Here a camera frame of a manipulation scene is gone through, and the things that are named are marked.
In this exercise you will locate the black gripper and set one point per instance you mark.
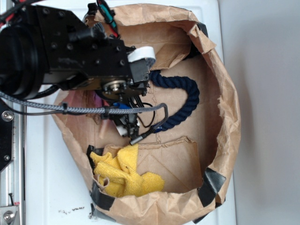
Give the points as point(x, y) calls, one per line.
point(104, 67)

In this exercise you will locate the orange spiral sea shell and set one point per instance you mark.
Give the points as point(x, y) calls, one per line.
point(103, 128)

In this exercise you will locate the yellow microfiber cloth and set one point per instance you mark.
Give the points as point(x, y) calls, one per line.
point(118, 175)

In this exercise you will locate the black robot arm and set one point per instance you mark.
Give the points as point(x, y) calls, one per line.
point(45, 45)

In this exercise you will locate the aluminium frame rail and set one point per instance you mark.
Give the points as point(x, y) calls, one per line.
point(12, 178)

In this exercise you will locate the brown paper bag bin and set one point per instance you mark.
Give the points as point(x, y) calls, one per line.
point(195, 158)

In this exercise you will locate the black metal bracket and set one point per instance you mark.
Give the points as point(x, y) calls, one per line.
point(6, 136)

